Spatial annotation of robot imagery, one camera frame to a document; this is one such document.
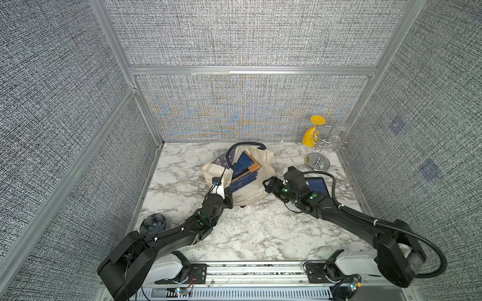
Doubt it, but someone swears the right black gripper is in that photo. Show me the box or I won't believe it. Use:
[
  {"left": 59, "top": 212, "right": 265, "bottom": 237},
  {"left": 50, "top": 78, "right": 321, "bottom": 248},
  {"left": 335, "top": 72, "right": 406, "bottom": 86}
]
[{"left": 261, "top": 176, "right": 300, "bottom": 206}]

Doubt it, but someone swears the cream canvas tote bag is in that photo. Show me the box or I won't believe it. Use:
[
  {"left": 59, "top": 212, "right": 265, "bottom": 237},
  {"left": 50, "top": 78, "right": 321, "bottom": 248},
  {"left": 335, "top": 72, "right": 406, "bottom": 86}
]
[{"left": 202, "top": 142, "right": 276, "bottom": 207}]

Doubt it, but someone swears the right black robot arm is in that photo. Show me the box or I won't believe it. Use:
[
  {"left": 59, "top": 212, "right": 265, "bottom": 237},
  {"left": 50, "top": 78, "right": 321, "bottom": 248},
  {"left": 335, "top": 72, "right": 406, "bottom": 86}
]
[{"left": 263, "top": 166, "right": 448, "bottom": 288}]

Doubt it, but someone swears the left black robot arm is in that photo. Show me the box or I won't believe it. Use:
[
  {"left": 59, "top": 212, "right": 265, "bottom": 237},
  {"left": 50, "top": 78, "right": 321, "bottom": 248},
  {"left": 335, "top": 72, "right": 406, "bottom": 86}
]
[{"left": 97, "top": 190, "right": 233, "bottom": 300}]

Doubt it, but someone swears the blue book stack in bag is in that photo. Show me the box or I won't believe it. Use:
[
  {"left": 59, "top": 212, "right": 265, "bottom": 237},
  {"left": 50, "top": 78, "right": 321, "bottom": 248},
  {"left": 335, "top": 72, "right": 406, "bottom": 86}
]
[{"left": 230, "top": 151, "right": 261, "bottom": 193}]

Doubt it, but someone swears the yellow wine glass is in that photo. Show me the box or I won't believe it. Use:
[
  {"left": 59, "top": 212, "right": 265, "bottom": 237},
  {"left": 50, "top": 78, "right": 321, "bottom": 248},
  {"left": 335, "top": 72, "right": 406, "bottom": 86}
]
[{"left": 302, "top": 115, "right": 326, "bottom": 147}]

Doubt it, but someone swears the dark round cup cluster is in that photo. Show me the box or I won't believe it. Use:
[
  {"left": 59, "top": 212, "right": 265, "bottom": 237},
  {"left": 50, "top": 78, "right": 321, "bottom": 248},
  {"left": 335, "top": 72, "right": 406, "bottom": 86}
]
[{"left": 139, "top": 213, "right": 167, "bottom": 235}]

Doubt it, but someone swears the clear wine glass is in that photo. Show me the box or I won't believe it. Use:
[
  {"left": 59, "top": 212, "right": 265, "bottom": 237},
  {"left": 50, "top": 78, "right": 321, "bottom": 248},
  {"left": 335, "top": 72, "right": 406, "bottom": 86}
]
[{"left": 326, "top": 122, "right": 350, "bottom": 152}]

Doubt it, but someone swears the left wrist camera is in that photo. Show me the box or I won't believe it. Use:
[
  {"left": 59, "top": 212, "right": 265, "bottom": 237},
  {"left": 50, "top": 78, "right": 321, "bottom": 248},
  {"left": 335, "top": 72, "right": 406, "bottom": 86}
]
[{"left": 210, "top": 176, "right": 225, "bottom": 199}]

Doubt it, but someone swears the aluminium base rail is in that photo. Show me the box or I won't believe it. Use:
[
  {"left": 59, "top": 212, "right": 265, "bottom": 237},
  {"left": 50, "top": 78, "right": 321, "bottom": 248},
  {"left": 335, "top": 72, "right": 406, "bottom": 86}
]
[{"left": 130, "top": 260, "right": 422, "bottom": 300}]

